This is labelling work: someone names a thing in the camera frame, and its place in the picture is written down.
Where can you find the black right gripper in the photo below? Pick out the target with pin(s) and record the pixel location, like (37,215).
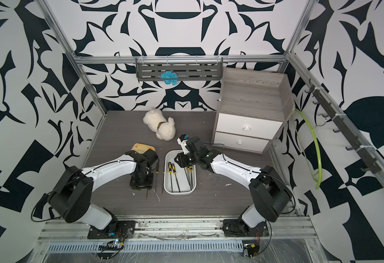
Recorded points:
(181,161)

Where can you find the teal crumpled cloth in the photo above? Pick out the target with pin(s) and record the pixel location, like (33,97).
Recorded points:
(170,78)

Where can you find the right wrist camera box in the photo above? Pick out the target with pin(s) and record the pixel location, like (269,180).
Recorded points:
(182,141)

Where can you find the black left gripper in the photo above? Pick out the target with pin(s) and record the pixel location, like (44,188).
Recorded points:
(139,184)

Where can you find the grey slotted wall shelf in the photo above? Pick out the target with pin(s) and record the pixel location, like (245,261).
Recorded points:
(187,71)

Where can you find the white plastic storage tray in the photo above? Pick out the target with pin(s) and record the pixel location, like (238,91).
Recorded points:
(184,186)

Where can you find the grey wall hook rail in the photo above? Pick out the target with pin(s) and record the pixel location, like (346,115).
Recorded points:
(345,127)

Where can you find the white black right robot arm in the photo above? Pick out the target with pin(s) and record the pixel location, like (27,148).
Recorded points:
(270,195)

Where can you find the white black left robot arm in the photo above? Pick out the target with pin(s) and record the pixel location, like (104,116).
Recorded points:
(71,197)

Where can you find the grey wooden drawer cabinet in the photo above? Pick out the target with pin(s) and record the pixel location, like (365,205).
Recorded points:
(259,100)

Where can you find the white plush toy dog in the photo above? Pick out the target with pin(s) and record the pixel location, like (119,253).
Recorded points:
(162,127)

